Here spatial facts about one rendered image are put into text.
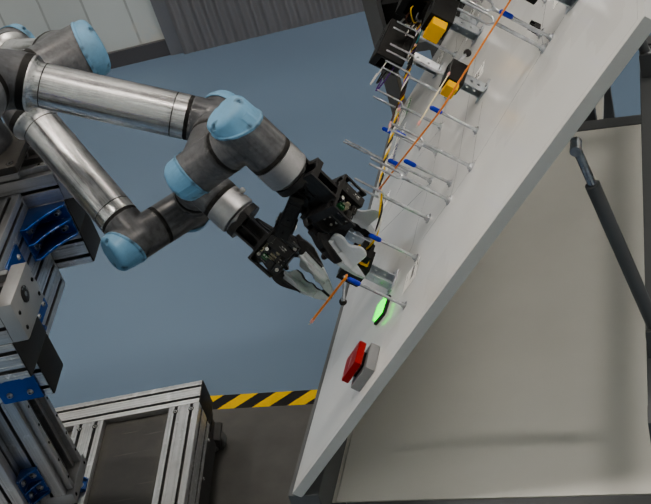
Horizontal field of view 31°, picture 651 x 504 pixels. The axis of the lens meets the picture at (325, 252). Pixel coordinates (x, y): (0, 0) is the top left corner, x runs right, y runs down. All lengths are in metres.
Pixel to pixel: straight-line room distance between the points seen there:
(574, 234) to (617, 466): 0.65
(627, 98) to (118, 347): 2.03
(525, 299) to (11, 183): 1.17
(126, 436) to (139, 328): 0.79
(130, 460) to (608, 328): 1.47
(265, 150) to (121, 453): 1.63
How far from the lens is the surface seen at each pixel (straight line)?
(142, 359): 3.90
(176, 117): 1.95
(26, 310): 2.35
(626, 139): 2.78
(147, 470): 3.19
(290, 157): 1.81
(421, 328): 1.70
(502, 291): 2.40
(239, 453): 3.43
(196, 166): 1.83
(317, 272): 2.05
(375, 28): 2.85
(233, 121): 1.77
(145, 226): 2.12
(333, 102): 4.93
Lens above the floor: 2.29
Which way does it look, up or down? 34 degrees down
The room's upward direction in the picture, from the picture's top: 18 degrees counter-clockwise
